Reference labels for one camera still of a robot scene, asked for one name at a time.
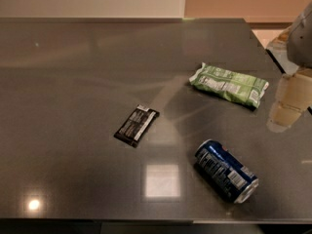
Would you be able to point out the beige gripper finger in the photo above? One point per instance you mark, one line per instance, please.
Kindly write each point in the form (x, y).
(282, 117)
(294, 91)

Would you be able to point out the black rxbar chocolate bar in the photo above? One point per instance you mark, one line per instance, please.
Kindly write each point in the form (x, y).
(136, 125)

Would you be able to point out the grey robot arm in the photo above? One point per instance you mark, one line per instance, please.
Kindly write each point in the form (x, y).
(299, 39)

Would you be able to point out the green snack bag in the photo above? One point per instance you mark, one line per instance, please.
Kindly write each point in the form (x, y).
(233, 86)

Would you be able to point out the blue soda can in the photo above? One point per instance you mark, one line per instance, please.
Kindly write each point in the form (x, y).
(232, 178)

